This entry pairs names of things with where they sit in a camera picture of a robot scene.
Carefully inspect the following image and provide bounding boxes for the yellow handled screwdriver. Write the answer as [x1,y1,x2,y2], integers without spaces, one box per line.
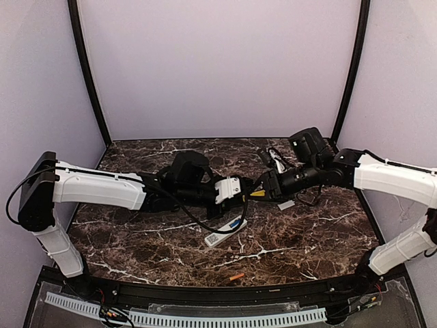
[247,189,266,199]

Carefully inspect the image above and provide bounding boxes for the white battery cover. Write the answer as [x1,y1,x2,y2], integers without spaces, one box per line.
[277,200,295,210]

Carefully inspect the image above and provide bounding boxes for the white remote control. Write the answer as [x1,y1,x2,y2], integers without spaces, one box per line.
[204,216,247,248]

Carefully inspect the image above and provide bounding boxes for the orange battery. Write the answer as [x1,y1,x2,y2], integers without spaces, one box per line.
[229,273,244,281]

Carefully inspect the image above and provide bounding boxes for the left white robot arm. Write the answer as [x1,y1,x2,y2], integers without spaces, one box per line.
[12,151,245,279]

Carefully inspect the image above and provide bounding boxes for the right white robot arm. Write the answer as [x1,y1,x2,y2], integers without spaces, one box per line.
[249,148,436,292]

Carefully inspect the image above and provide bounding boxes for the blue red battery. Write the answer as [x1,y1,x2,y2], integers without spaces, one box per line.
[229,221,240,228]

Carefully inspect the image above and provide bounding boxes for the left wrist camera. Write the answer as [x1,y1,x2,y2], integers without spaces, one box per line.
[166,150,213,186]

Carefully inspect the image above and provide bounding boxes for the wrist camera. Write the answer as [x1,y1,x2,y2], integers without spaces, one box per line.
[288,127,332,165]
[166,150,213,186]

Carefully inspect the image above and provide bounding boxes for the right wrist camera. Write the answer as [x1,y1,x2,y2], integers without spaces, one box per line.
[288,127,332,165]

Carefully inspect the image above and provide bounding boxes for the black front rail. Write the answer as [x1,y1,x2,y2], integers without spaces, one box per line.
[32,266,412,308]

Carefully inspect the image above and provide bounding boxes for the white slotted cable duct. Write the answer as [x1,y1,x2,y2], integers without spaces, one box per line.
[44,292,327,327]

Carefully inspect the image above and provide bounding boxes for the right black frame post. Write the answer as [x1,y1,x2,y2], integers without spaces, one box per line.
[330,0,371,144]

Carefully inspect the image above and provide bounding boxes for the black frame post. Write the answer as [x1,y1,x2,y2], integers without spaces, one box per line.
[330,0,371,144]
[67,0,112,148]

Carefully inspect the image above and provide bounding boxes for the left black frame post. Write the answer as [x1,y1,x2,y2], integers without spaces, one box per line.
[67,0,112,148]

